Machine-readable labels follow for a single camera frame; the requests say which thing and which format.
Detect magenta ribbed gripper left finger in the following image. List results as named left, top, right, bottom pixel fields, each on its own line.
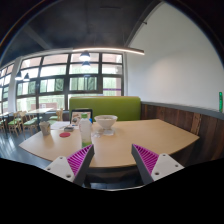
left=45, top=144, right=94, bottom=186

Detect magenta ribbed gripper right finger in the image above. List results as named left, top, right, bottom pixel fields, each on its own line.
left=131, top=144, right=183, bottom=185

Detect clear plastic water bottle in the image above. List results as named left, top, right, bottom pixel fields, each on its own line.
left=79, top=114, right=92, bottom=147

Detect small dark object on table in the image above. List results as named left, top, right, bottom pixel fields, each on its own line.
left=64, top=126, right=74, bottom=132

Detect white paper sheet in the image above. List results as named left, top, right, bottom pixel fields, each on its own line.
left=51, top=121, right=70, bottom=130

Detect small paper cup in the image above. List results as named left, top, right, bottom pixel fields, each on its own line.
left=39, top=121, right=50, bottom=136

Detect framed menu stand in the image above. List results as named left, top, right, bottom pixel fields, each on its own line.
left=70, top=108, right=93, bottom=126

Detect white bowl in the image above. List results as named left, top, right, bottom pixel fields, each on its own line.
left=94, top=115, right=118, bottom=130

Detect green upholstered bench backrest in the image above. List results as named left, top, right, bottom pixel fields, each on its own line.
left=69, top=96, right=141, bottom=121

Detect background dining table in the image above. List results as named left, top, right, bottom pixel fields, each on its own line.
left=26, top=108, right=53, bottom=124

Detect wooden chair green seat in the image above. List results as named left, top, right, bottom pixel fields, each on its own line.
left=8, top=112, right=21, bottom=135

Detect green bottle on ledge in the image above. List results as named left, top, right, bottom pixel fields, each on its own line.
left=219, top=91, right=223, bottom=113

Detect dark pendant lamp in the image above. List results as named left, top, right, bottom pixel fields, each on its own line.
left=79, top=51, right=90, bottom=61

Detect long linear ceiling lamp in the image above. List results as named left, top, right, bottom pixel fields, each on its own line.
left=72, top=47, right=145, bottom=55

